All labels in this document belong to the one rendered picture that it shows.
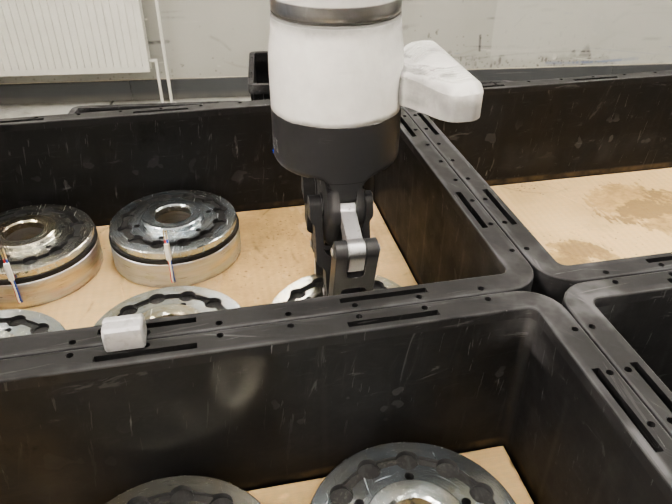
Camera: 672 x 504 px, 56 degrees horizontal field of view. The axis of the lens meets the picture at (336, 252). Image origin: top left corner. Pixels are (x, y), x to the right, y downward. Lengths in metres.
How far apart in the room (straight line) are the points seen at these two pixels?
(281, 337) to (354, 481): 0.08
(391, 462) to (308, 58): 0.21
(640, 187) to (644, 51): 3.15
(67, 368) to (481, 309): 0.19
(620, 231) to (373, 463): 0.36
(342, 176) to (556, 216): 0.30
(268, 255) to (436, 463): 0.26
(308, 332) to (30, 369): 0.12
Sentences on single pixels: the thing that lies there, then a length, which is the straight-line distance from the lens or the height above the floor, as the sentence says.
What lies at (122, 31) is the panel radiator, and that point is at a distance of 3.22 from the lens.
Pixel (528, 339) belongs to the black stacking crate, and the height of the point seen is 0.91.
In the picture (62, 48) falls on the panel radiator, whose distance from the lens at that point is 3.30.
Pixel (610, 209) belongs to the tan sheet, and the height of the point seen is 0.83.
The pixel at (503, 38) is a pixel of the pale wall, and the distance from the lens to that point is 3.48.
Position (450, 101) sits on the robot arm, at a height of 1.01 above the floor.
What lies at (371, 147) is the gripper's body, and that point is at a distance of 0.35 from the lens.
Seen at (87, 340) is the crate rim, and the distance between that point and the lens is 0.31.
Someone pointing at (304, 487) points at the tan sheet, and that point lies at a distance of 0.36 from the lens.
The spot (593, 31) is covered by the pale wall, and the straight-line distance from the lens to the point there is 3.66.
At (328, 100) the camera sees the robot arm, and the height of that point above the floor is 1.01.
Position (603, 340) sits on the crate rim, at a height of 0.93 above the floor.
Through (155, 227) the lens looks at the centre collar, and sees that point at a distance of 0.51.
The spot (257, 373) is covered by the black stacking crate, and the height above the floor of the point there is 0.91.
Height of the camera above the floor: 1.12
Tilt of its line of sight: 34 degrees down
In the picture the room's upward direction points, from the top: straight up
